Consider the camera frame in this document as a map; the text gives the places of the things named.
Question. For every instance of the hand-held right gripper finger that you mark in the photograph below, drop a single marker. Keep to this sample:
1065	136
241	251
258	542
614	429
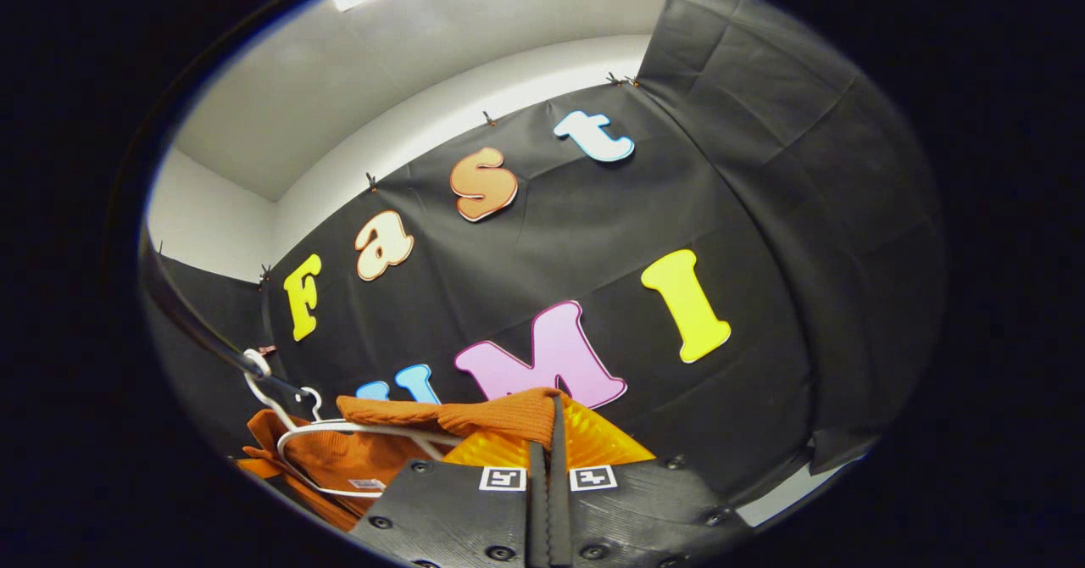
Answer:
559	517
538	517

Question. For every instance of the large white clothes hanger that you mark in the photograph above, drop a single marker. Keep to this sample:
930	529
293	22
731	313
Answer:
339	426

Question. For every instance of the black clothes rack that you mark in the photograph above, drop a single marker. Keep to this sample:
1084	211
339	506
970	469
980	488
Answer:
195	322

